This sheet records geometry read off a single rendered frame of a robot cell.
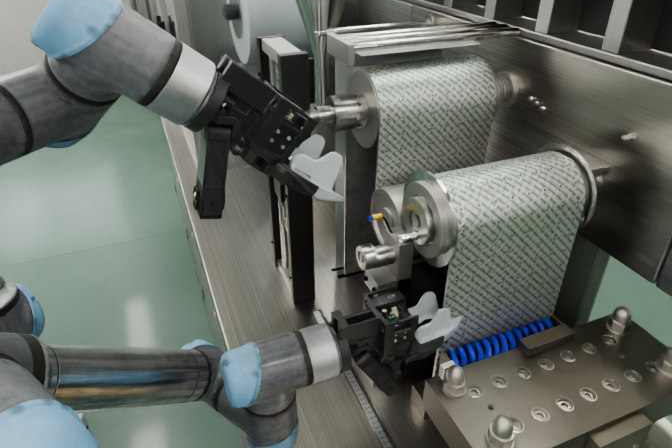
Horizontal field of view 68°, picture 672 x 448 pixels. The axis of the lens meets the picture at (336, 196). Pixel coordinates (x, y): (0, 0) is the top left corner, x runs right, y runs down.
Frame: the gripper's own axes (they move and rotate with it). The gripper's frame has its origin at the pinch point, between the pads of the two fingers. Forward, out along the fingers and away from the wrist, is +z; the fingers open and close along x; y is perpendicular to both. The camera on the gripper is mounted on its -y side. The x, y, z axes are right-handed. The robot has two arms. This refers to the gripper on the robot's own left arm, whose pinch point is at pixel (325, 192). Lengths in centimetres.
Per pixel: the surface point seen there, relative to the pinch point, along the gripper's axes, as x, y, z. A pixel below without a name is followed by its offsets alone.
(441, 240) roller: -4.7, 3.4, 17.2
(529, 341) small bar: -10.2, -2.2, 42.0
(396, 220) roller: 9.9, -0.2, 21.7
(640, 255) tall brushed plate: -11, 19, 48
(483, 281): -5.4, 1.5, 29.5
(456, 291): -5.4, -1.9, 26.1
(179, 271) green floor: 172, -113, 72
